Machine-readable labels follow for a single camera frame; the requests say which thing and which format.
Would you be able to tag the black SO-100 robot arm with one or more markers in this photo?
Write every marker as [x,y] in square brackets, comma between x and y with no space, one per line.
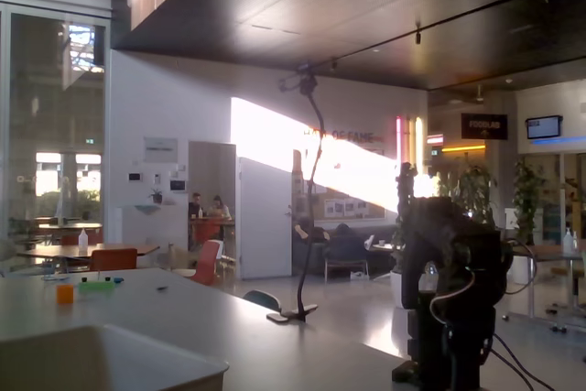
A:
[458,235]

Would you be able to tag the white bin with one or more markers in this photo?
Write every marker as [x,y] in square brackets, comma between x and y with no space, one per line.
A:
[114,363]

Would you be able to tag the green block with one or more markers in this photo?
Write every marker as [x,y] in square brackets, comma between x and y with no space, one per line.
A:
[96,286]

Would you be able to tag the white round plant pot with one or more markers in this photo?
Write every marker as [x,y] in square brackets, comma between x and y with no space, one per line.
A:
[397,290]

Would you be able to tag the wooden table with metal legs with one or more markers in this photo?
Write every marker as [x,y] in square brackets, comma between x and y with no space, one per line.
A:
[549,251]

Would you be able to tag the clear pump bottle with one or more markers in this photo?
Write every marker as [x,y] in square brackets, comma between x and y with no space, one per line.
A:
[569,242]

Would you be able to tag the person sitting in dark jacket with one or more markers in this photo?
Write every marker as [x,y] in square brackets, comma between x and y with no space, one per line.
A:
[344,240]

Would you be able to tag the large leafy indoor plant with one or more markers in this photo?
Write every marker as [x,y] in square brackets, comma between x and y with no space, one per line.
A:
[474,189]

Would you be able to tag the black gooseneck clamp holder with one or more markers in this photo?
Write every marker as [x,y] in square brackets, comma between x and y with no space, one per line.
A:
[300,312]

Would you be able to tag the tall indoor plant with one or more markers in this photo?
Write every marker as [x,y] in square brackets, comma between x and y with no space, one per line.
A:
[526,198]

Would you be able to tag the dark slim plant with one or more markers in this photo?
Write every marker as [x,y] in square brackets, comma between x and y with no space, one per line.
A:
[405,185]

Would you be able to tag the person lounging on sofa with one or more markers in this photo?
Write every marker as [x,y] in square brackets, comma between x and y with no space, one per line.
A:
[307,231]

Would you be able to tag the teal chair back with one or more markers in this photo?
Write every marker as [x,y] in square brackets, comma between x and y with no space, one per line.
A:
[263,298]

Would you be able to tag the black foodlab sign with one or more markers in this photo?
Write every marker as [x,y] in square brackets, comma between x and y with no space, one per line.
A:
[484,126]

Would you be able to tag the white door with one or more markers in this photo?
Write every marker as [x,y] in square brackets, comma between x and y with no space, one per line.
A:
[265,226]

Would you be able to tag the red-orange curved chair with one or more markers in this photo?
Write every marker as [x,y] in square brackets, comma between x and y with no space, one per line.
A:
[207,258]

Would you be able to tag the seated person in light top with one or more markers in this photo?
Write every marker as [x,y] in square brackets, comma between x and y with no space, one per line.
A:
[220,209]

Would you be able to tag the seated person in dark top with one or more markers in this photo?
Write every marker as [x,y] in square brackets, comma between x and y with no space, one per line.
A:
[195,205]

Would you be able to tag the black ceiling spot lamp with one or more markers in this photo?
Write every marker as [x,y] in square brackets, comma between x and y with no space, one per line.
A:
[417,36]

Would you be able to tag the wooden cafe table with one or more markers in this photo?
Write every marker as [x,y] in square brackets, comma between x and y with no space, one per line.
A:
[91,250]

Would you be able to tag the clear sanitizer bottle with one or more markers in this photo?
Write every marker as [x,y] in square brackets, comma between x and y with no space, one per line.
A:
[83,241]

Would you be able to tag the small orange cube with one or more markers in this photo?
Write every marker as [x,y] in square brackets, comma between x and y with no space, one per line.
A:
[64,294]

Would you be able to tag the wall mounted screen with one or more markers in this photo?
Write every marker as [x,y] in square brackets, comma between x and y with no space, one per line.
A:
[543,127]

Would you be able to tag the small potted wall plant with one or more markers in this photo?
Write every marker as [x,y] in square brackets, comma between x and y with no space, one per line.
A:
[156,195]

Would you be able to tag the white wall poster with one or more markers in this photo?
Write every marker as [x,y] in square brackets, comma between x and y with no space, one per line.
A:
[160,149]

